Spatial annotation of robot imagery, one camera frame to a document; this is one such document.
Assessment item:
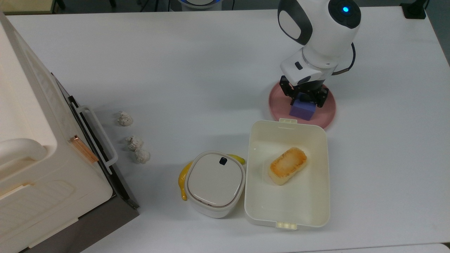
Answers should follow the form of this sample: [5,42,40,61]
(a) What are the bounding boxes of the cream toy appliance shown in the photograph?
[0,11,114,253]

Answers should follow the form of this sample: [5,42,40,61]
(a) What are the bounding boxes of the copper appliance handle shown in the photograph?
[69,135,99,164]

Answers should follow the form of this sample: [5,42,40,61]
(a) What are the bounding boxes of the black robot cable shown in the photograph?
[332,41,356,76]

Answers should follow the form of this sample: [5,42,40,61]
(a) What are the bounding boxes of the black table clamp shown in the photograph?
[400,0,428,20]

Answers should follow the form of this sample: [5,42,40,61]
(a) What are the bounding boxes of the purple cube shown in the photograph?
[289,93,317,121]

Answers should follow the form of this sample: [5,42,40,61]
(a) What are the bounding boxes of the yellow wooden furniture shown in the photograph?
[0,0,57,15]

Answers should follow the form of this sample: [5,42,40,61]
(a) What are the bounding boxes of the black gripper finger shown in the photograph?
[313,90,329,108]
[281,87,300,106]

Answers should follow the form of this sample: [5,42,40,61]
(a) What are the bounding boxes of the toasted bread piece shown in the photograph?
[268,147,308,186]

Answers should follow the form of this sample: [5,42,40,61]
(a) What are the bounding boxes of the white lidded mini bin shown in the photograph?
[185,151,246,219]

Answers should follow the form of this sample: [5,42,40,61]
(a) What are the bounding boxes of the cream plastic box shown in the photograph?
[244,118,331,231]

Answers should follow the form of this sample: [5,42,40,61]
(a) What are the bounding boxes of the pink plate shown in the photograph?
[269,82,336,130]

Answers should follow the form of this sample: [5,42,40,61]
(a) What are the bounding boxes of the yellow banana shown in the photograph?
[178,154,246,201]

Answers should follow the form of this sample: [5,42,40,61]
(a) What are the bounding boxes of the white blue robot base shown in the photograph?
[178,0,223,9]

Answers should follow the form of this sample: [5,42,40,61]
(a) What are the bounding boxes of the white drawer handle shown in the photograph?
[76,105,119,175]

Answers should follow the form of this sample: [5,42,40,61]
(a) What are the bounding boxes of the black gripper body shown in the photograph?
[279,75,329,102]

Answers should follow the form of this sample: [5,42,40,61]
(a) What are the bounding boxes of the crumpled white paper ball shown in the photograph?
[135,148,151,164]
[117,111,134,127]
[126,135,144,152]

